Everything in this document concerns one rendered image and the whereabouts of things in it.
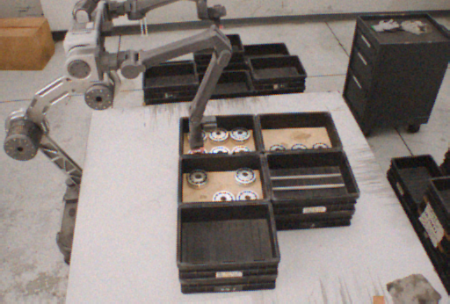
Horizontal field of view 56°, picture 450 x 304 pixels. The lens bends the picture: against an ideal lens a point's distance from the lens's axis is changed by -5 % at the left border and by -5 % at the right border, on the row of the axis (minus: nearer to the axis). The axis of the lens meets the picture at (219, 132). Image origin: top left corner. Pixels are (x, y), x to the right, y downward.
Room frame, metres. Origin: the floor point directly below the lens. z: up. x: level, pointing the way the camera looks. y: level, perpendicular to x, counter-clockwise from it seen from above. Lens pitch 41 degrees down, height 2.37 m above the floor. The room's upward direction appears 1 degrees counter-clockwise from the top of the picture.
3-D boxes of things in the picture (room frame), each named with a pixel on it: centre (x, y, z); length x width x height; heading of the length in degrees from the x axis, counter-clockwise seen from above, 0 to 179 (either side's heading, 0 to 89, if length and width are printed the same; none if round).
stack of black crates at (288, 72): (2.83, -0.43, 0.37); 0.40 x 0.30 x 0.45; 97
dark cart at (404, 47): (2.89, -1.38, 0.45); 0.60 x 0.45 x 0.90; 96
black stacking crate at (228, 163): (1.38, -0.01, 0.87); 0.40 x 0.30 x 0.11; 92
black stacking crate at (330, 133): (1.69, -0.40, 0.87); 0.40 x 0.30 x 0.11; 92
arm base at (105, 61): (1.52, 0.45, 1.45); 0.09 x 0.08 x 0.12; 6
